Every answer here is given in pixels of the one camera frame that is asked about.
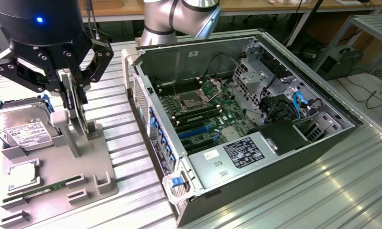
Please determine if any open black PC case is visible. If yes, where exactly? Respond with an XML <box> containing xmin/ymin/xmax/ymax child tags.
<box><xmin>120</xmin><ymin>28</ymin><xmax>365</xmax><ymax>228</ymax></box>

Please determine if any blue expansion slot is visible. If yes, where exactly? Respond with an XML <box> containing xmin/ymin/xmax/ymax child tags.
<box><xmin>178</xmin><ymin>125</ymin><xmax>211</xmax><ymax>141</ymax></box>

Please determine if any black wire bundle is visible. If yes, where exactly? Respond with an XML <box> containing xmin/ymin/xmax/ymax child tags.
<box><xmin>259</xmin><ymin>97</ymin><xmax>299</xmax><ymax>125</ymax></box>

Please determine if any blue wire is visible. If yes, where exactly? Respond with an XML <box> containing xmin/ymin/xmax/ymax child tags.
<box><xmin>291</xmin><ymin>91</ymin><xmax>310</xmax><ymax>120</ymax></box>

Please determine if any green motherboard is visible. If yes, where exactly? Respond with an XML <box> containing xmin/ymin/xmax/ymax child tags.
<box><xmin>152</xmin><ymin>73</ymin><xmax>262</xmax><ymax>156</ymax></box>

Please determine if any wooden desk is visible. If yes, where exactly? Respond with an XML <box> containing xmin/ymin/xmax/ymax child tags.
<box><xmin>79</xmin><ymin>0</ymin><xmax>382</xmax><ymax>22</ymax></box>

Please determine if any green RAM stick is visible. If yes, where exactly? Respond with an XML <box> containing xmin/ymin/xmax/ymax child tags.
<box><xmin>1</xmin><ymin>175</ymin><xmax>85</xmax><ymax>203</ymax></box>

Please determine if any silver chipset heat sink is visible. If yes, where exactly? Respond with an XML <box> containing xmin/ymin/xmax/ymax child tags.
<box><xmin>220</xmin><ymin>126</ymin><xmax>243</xmax><ymax>138</ymax></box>

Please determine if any black plastic air shroud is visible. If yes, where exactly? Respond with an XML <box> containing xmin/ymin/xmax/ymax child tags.
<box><xmin>250</xmin><ymin>118</ymin><xmax>310</xmax><ymax>156</ymax></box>

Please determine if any perforated metal disk bay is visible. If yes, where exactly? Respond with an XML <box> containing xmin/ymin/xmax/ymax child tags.
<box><xmin>232</xmin><ymin>56</ymin><xmax>277</xmax><ymax>108</ymax></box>

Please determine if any black box device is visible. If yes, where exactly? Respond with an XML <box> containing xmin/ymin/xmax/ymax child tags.
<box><xmin>314</xmin><ymin>47</ymin><xmax>365</xmax><ymax>81</ymax></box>

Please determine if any RAM stick with white label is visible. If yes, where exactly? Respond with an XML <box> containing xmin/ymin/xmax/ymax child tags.
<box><xmin>174</xmin><ymin>109</ymin><xmax>223</xmax><ymax>125</ymax></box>

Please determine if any metal socket cover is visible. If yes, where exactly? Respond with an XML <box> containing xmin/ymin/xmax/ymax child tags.
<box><xmin>198</xmin><ymin>78</ymin><xmax>226</xmax><ymax>101</ymax></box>

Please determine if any metal frame table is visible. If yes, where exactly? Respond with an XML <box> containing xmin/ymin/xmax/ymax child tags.
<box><xmin>311</xmin><ymin>13</ymin><xmax>382</xmax><ymax>73</ymax></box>

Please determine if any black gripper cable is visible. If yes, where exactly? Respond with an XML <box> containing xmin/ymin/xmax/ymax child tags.
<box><xmin>83</xmin><ymin>0</ymin><xmax>101</xmax><ymax>40</ymax></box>

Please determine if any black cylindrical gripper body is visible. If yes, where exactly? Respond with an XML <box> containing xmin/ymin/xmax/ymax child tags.
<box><xmin>0</xmin><ymin>0</ymin><xmax>93</xmax><ymax>52</ymax></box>

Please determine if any black floor cable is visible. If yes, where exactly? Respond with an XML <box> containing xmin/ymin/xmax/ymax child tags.
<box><xmin>335</xmin><ymin>77</ymin><xmax>382</xmax><ymax>120</ymax></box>

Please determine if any black looped wire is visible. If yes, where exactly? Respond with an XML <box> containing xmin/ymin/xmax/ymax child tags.
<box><xmin>204</xmin><ymin>53</ymin><xmax>240</xmax><ymax>78</ymax></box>

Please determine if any hard disk with white label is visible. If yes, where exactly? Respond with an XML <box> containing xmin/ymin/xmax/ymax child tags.
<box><xmin>0</xmin><ymin>99</ymin><xmax>63</xmax><ymax>152</ymax></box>

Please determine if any CPU socket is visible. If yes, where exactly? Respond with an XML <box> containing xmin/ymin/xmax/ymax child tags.
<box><xmin>178</xmin><ymin>92</ymin><xmax>208</xmax><ymax>112</ymax></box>

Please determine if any grey parts rack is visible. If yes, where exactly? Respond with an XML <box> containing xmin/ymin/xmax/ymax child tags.
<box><xmin>0</xmin><ymin>108</ymin><xmax>120</xmax><ymax>229</ymax></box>

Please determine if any grey power supply unit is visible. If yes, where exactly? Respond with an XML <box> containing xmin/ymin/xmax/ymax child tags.
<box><xmin>187</xmin><ymin>135</ymin><xmax>279</xmax><ymax>190</ymax></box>

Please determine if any blue disk bracket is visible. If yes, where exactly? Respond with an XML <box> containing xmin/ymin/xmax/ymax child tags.
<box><xmin>40</xmin><ymin>94</ymin><xmax>55</xmax><ymax>113</ymax></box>

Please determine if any silver CPU chip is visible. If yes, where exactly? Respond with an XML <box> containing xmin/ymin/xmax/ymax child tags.
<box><xmin>7</xmin><ymin>162</ymin><xmax>41</xmax><ymax>192</ymax></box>

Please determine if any black RAM slot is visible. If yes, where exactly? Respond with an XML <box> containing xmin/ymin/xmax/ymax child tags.
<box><xmin>156</xmin><ymin>80</ymin><xmax>204</xmax><ymax>95</ymax></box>

